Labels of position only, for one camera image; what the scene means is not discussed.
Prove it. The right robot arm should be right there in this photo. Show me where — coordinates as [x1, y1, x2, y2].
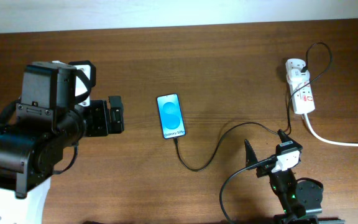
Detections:
[244, 130, 346, 224]

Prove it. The white USB wall charger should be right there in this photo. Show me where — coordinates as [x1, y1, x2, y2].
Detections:
[287, 68, 310, 84]

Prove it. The white power strip cord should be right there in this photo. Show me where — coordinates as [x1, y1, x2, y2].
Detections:
[301, 113, 358, 149]

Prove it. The right arm white wrist camera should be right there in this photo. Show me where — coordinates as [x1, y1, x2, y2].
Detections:
[271, 151, 301, 173]

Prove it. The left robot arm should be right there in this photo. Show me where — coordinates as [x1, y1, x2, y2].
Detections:
[0, 60, 124, 223]

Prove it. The blue Galaxy smartphone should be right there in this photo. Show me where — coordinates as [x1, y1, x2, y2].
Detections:
[157, 93, 186, 139]

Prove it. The black USB charging cable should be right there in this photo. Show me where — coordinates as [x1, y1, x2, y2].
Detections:
[172, 42, 333, 172]

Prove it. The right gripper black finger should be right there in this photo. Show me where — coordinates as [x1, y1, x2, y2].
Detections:
[244, 139, 259, 169]
[277, 129, 303, 152]

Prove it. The left arm white wrist camera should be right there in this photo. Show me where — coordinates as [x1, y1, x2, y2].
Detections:
[49, 60, 96, 108]

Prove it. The white power strip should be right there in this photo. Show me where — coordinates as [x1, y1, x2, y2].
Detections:
[285, 58, 315, 114]

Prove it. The arm white wrist camera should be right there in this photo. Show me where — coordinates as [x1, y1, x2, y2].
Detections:
[271, 151, 301, 173]
[49, 60, 96, 108]

